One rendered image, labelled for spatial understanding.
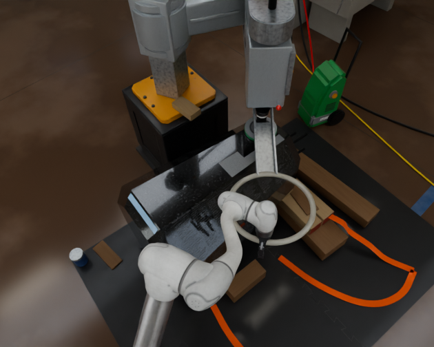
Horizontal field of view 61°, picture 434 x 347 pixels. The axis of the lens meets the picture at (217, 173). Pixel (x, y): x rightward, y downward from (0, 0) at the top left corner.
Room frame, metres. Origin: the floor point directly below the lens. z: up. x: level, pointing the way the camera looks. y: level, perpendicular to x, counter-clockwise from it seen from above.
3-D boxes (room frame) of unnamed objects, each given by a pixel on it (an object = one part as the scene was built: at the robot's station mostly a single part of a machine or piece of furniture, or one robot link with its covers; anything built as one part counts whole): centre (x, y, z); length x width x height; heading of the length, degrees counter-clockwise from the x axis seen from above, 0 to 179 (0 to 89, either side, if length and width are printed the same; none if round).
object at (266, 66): (1.76, -0.31, 1.32); 0.36 x 0.22 x 0.45; 178
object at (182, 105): (1.94, 0.19, 0.81); 0.20 x 0.10 x 0.05; 43
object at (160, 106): (2.17, 0.30, 0.76); 0.49 x 0.49 x 0.05; 35
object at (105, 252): (1.20, 0.88, 0.02); 0.25 x 0.10 x 0.01; 45
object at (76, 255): (1.16, 1.07, 0.08); 0.10 x 0.10 x 0.13
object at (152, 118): (2.17, 0.30, 0.37); 0.66 x 0.66 x 0.74; 35
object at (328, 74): (2.55, -1.03, 0.43); 0.35 x 0.35 x 0.87; 20
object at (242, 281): (0.91, -0.16, 0.07); 0.30 x 0.12 x 0.12; 126
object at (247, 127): (1.68, -0.31, 0.84); 0.21 x 0.21 x 0.01
